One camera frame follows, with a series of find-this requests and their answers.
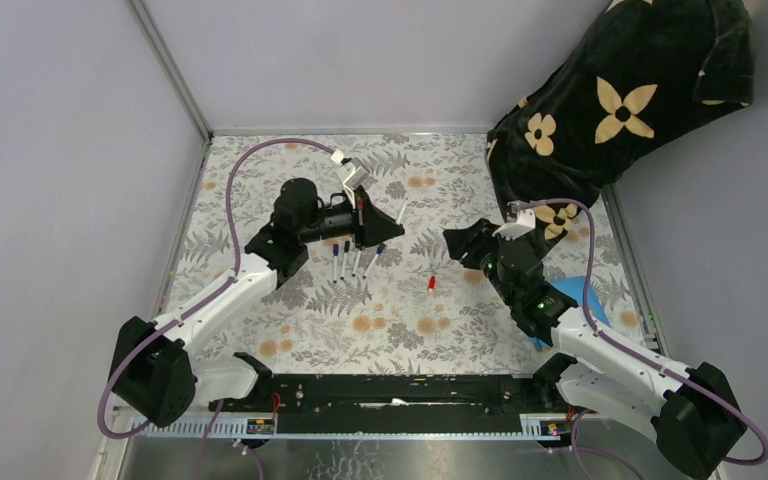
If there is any purple cable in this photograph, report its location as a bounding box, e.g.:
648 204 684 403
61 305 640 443
516 197 768 467
97 138 346 480

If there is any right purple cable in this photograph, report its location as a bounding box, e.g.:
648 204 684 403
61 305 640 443
516 197 768 467

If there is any white pen two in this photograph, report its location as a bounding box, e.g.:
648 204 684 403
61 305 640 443
332 243 340 284

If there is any white pen three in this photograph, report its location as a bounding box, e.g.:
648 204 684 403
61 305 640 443
339 240 351 280

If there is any white pen five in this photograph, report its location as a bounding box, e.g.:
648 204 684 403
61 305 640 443
396 199 408 225

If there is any black floral blanket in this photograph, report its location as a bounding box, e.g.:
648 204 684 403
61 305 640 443
485 0 755 257

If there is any floral patterned table mat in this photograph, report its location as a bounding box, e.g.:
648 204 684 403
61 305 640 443
152 133 654 376

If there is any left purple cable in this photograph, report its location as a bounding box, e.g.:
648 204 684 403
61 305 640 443
97 138 346 480

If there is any white pen one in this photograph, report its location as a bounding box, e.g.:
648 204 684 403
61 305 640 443
351 245 364 277

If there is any blue folded cloth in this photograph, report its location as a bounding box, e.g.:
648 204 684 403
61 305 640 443
549 276 611 326

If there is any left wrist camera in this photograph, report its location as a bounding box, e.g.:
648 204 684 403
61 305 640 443
330 149 370 207

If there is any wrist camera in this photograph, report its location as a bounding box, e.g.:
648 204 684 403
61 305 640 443
330 149 370 207
493 201 537 241

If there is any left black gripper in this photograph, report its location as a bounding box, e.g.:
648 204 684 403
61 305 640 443
297 184 404 250

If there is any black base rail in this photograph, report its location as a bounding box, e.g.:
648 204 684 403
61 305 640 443
209 374 576 436

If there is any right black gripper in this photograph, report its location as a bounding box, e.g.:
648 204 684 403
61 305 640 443
441 218 517 307

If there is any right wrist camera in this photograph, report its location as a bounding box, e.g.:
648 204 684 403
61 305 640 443
493 201 537 241

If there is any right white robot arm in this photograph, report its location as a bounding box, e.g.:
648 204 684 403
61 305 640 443
443 219 747 479

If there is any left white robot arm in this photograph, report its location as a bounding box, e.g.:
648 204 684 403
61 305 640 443
97 178 405 427

